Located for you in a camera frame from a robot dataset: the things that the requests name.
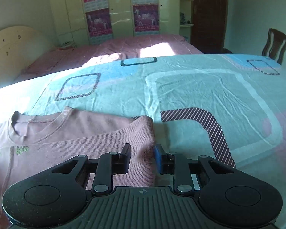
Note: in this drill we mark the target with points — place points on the cream corner shelf unit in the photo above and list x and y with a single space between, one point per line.
186 21

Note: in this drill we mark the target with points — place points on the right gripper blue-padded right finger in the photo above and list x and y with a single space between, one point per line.
222 193

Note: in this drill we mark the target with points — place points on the dark wooden chair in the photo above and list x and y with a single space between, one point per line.
275 47

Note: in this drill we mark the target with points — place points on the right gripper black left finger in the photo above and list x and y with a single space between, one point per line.
61 193

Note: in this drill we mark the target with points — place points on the patterned light blue bed sheet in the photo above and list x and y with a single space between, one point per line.
232 107

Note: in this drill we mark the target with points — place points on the lower right pink poster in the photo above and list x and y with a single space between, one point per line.
146 18

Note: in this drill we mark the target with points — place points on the dark brown wooden door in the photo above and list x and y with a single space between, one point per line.
210 20

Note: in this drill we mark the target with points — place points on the glossy cream wardrobe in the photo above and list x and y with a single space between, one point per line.
71 23

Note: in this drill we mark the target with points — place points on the cream wooden headboard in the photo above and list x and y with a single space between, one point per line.
20 46

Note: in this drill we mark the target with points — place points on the lower left pink poster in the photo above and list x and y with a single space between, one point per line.
99 22

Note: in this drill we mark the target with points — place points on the pink knit sweater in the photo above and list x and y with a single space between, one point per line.
31 144

